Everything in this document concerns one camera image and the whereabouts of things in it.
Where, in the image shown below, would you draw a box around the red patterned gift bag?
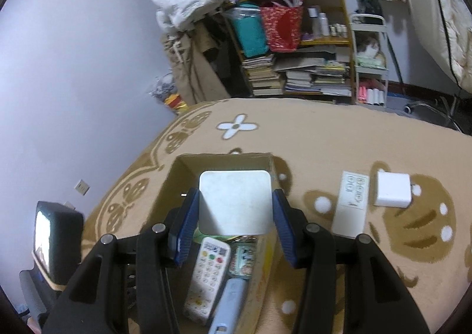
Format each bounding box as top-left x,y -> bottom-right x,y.
259,0 -> 303,53

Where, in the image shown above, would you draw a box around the long white remote control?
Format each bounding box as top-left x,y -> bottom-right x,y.
183,237 -> 231,325

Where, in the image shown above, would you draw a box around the white square power adapter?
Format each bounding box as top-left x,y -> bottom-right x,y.
189,169 -> 273,237

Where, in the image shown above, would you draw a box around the white metal trolley cart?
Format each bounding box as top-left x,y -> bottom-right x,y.
350,13 -> 389,107

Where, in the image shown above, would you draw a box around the black screen device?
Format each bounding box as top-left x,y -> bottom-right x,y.
33,201 -> 84,289

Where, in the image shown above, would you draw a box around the white wall socket upper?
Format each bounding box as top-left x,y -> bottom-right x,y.
74,180 -> 90,196

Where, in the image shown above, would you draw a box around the brown cardboard box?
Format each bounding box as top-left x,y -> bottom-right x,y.
137,153 -> 278,333

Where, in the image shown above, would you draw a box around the stack of books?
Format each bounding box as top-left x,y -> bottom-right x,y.
242,53 -> 283,97

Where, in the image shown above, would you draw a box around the plush toys in bag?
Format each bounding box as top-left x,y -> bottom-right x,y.
150,73 -> 189,114

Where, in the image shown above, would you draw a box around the tan trench coat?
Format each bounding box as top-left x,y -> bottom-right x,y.
161,21 -> 230,105

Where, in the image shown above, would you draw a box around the small white remote control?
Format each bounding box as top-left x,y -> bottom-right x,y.
331,171 -> 370,238

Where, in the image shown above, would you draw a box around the teal storage bag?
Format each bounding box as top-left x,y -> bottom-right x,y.
225,3 -> 269,58

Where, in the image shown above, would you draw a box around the white large charger block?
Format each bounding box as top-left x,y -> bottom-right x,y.
373,171 -> 412,209

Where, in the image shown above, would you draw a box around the light blue handle tool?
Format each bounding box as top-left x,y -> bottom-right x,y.
208,278 -> 248,334

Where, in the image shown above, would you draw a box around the cartoon keychain card holder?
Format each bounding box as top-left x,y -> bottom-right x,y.
228,242 -> 256,280

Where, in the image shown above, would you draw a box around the beige floral carpet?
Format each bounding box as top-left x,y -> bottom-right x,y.
82,99 -> 471,333

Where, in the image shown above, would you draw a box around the green oval Pochacco board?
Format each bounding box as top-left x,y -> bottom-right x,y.
193,228 -> 208,245

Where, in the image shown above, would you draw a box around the wooden shelf unit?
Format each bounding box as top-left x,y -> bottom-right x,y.
222,0 -> 354,101

